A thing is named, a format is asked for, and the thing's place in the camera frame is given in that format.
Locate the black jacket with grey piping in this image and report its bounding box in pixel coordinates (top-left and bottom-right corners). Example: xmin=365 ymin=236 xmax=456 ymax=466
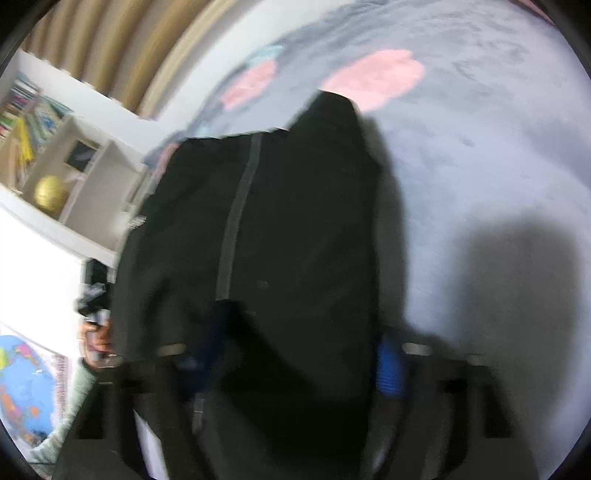
xmin=111 ymin=91 xmax=407 ymax=480

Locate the row of colourful books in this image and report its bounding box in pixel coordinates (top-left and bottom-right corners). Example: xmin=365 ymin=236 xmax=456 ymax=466
xmin=0 ymin=78 xmax=72 ymax=185

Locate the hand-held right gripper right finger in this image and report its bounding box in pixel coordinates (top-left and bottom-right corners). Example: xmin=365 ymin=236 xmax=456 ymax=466
xmin=369 ymin=337 xmax=541 ymax=480

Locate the golden globe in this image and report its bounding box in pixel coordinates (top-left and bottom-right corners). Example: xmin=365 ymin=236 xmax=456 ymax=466
xmin=34 ymin=175 xmax=70 ymax=214

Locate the person's left hand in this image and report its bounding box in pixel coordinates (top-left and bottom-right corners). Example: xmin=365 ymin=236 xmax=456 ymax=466
xmin=78 ymin=318 xmax=114 ymax=367

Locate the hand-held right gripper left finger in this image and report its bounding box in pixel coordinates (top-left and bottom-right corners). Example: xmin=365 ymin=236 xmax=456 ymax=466
xmin=53 ymin=300 xmax=232 ymax=480

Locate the grey floral fleece blanket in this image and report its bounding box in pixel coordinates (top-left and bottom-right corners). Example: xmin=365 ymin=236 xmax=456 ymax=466
xmin=143 ymin=0 xmax=587 ymax=480

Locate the wooden slatted headboard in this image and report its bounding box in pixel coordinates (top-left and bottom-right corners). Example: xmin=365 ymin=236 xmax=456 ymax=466
xmin=21 ymin=0 xmax=250 ymax=121

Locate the white bookshelf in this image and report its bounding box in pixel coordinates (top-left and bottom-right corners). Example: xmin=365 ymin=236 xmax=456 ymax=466
xmin=0 ymin=48 xmax=148 ymax=264

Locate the person's left forearm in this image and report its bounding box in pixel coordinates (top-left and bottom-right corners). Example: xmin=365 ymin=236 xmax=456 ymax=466
xmin=28 ymin=357 xmax=100 ymax=464

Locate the colourful wall map poster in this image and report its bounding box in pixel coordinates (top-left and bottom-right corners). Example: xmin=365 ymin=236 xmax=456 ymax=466
xmin=0 ymin=335 xmax=70 ymax=450

